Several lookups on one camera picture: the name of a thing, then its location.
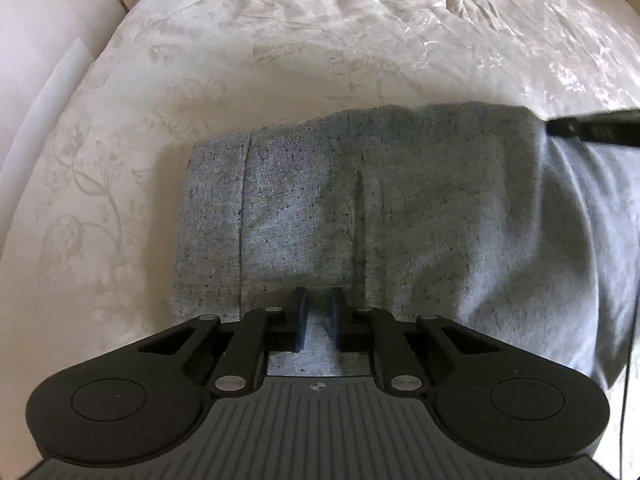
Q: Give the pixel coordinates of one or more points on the white floral bedspread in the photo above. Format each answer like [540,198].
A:
[280,55]

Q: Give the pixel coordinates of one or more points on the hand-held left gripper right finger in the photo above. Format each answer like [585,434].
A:
[335,320]

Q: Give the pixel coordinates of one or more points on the grey pants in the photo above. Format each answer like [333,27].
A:
[400,220]

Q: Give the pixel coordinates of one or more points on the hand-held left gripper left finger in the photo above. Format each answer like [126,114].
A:
[300,320]

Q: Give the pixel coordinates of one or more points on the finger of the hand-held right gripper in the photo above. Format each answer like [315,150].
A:
[595,129]

